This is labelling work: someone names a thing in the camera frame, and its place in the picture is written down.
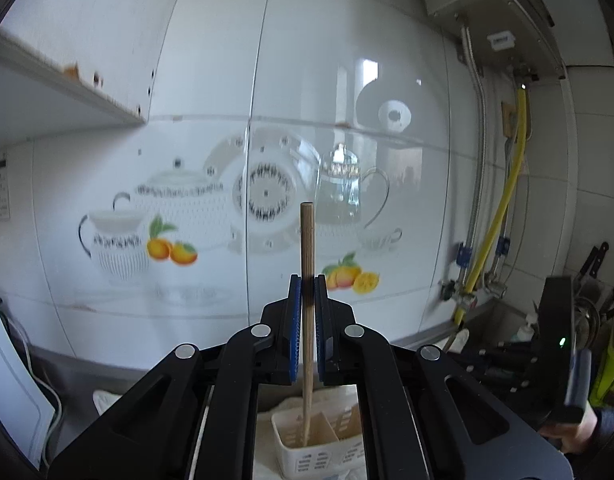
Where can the white quilted mat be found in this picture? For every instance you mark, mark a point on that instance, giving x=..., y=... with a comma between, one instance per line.
x=266, y=464

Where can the wooden chopstick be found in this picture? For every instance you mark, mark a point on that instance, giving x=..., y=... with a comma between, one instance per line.
x=307, y=245

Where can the green plastic dish rack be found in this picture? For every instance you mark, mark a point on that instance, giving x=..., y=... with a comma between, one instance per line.
x=602, y=393

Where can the white gas water heater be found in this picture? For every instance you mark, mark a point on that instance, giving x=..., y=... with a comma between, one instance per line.
x=515, y=35

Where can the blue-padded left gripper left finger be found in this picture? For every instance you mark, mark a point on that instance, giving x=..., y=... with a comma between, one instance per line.
x=292, y=325

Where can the white plastic utensil holder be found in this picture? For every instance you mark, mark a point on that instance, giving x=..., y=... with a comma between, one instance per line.
x=334, y=446

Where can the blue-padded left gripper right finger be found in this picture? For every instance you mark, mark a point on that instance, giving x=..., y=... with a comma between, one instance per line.
x=324, y=331

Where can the teal soap bottle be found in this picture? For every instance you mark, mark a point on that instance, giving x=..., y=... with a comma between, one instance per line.
x=527, y=330

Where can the person's right hand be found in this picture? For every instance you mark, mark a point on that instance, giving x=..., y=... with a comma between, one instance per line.
x=573, y=438

